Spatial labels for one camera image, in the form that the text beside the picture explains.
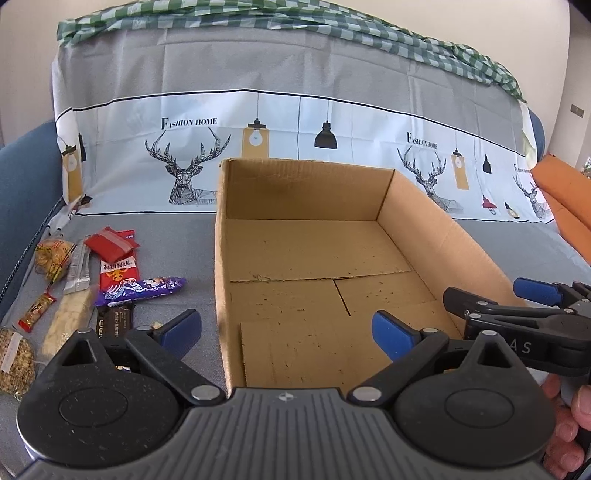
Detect purple snack bar wrapper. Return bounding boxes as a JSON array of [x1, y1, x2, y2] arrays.
[[94, 276, 186, 307]]

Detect red snack packet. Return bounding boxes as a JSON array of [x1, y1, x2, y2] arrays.
[[84, 227, 139, 264]]

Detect small red yellow candy bar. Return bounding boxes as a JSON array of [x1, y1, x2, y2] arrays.
[[17, 291, 55, 333]]

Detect red spicy strip packet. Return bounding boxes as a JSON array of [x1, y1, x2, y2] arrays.
[[99, 254, 139, 291]]

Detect right hand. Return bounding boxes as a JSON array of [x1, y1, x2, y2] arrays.
[[541, 374, 591, 479]]

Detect dark brown chocolate bar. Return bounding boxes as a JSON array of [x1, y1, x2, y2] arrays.
[[96, 303, 134, 338]]

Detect clear pack white crackers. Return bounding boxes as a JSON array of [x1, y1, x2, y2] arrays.
[[40, 241, 96, 362]]

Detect orange cushion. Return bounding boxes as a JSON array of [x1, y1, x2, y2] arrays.
[[531, 155, 591, 263]]

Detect brown cardboard box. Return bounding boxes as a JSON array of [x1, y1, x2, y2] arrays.
[[214, 159, 517, 390]]

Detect yellow fried snack bag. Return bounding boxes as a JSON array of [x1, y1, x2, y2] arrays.
[[34, 237, 76, 283]]

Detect round nut brittle pack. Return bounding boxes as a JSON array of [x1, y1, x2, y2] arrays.
[[0, 328, 35, 400]]

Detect grey deer print cloth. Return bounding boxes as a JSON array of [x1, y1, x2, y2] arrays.
[[0, 22, 591, 476]]

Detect green checkered cloth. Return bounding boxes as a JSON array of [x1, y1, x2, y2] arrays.
[[56, 1, 525, 102]]

